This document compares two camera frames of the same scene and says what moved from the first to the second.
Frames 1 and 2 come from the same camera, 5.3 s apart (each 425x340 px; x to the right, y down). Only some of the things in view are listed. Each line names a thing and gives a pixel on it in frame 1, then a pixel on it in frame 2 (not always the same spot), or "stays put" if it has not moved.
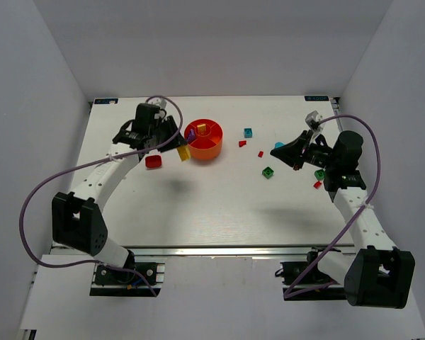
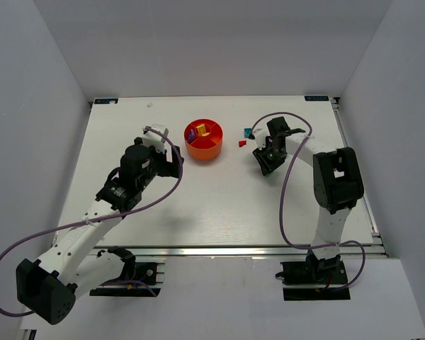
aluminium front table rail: x=231 y=251 stays put
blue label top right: x=316 y=98 stays put
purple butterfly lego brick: x=191 y=135 stays put
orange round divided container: x=207 y=146 stays put
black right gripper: x=303 y=150 -> x=266 y=161
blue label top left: x=105 y=100 stays put
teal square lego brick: x=248 y=132 stays put
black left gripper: x=161 y=134 -> x=175 y=166
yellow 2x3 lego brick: x=184 y=152 -> x=201 y=129
